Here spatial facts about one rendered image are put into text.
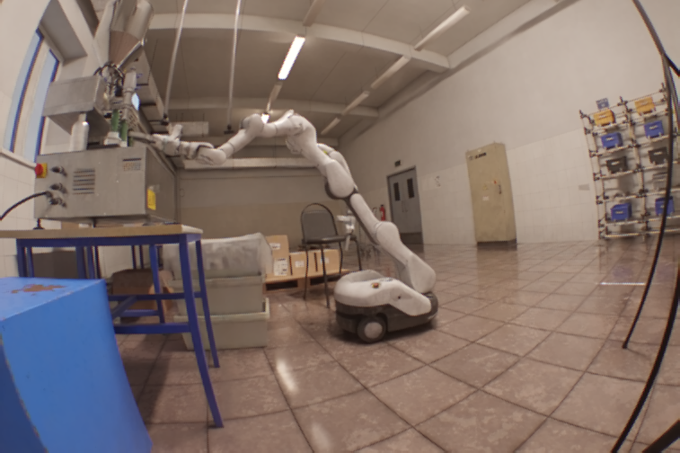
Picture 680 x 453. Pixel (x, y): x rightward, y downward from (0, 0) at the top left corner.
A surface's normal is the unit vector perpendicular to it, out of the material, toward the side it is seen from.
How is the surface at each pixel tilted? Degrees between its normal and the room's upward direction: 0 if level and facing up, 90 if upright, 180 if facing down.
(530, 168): 90
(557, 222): 90
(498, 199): 90
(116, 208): 90
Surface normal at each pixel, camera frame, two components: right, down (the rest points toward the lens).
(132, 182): 0.39, -0.12
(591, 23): -0.91, 0.04
